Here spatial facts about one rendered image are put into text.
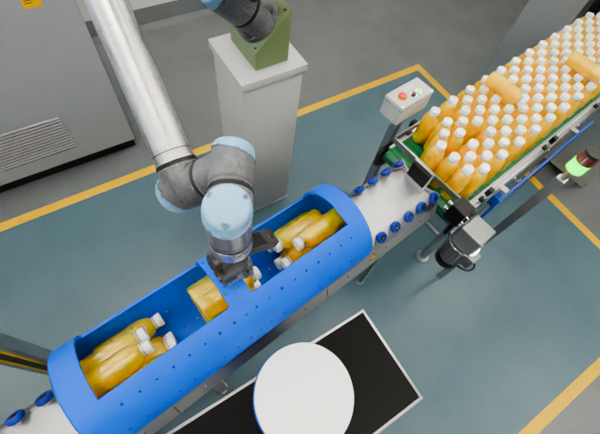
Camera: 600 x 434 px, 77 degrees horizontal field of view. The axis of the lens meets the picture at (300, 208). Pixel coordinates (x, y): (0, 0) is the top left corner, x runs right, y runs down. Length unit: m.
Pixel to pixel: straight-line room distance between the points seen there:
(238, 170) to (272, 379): 0.64
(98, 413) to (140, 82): 0.71
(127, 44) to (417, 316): 2.06
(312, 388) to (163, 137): 0.77
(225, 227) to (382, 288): 1.83
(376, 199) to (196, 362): 0.91
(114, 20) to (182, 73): 2.45
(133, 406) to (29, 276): 1.72
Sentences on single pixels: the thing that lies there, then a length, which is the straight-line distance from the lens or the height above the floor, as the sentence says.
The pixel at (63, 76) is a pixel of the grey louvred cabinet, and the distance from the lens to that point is 2.41.
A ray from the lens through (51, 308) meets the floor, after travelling 2.52.
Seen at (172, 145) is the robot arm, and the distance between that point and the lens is 0.83.
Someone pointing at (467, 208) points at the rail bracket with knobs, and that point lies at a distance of 1.57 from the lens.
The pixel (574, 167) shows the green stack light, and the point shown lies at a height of 1.19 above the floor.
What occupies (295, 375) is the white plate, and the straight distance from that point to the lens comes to 1.15.
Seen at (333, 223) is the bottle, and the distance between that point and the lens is 1.16.
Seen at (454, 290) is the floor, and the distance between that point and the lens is 2.59.
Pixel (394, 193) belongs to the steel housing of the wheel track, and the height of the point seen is 0.93.
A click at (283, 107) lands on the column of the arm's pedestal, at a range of 1.84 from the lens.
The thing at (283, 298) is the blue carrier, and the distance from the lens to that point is 1.04.
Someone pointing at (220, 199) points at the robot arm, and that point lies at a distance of 0.67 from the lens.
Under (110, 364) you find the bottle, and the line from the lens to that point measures 1.07.
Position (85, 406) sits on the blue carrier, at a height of 1.22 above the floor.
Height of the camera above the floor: 2.18
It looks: 60 degrees down
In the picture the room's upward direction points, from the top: 12 degrees clockwise
